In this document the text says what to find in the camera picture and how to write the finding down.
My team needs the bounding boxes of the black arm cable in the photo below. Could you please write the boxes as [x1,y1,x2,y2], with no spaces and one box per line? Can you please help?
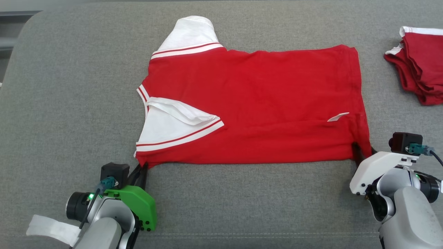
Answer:
[79,188,101,229]
[429,150,443,167]

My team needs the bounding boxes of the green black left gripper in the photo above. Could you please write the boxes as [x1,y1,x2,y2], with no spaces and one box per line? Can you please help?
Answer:
[103,162,157,232]

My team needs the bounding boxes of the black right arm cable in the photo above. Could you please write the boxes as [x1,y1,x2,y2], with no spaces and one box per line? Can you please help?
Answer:
[429,150,443,167]

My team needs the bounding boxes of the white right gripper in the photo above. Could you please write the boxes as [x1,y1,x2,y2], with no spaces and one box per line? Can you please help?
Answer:
[349,142,420,196]

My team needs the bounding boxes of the white tape on left cable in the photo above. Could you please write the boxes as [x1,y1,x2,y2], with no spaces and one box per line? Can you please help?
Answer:
[26,214,82,247]

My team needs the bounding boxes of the red shorts with white stripe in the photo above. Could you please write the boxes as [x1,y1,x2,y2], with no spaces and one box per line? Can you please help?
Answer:
[384,26,443,106]

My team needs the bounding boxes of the red and white jersey shirt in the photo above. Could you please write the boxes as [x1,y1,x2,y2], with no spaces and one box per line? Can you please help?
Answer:
[134,16,373,169]

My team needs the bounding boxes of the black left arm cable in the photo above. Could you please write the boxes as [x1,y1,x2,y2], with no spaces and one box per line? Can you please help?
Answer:
[79,188,101,229]

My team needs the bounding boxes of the teal cable connector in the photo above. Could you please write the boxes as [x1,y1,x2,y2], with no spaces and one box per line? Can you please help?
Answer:
[405,144,435,156]
[100,176,117,190]

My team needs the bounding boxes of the teal left cable connector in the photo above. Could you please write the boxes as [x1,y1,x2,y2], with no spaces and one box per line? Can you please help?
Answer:
[100,176,117,190]

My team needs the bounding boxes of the teal right cable connector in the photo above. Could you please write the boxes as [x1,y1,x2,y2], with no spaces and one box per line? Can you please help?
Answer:
[405,144,435,156]

